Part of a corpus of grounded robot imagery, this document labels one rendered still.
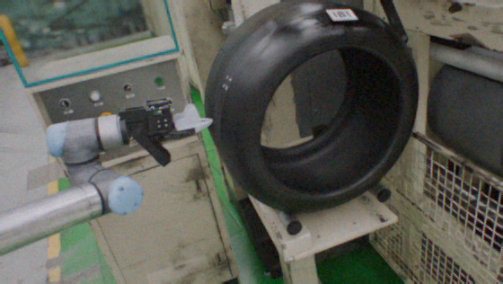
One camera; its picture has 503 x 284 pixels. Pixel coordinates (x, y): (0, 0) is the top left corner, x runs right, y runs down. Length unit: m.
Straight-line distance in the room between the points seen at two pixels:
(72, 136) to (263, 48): 0.45
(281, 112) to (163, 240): 0.87
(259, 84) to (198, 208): 1.04
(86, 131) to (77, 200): 0.17
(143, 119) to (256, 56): 0.29
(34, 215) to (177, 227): 1.10
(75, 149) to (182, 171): 0.80
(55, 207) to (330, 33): 0.65
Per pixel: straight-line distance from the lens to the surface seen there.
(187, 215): 1.79
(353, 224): 1.21
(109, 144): 0.92
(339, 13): 0.90
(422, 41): 1.45
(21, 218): 0.79
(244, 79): 0.85
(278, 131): 1.33
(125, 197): 0.83
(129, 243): 1.84
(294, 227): 1.06
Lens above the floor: 1.61
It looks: 28 degrees down
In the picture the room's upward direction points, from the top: 10 degrees counter-clockwise
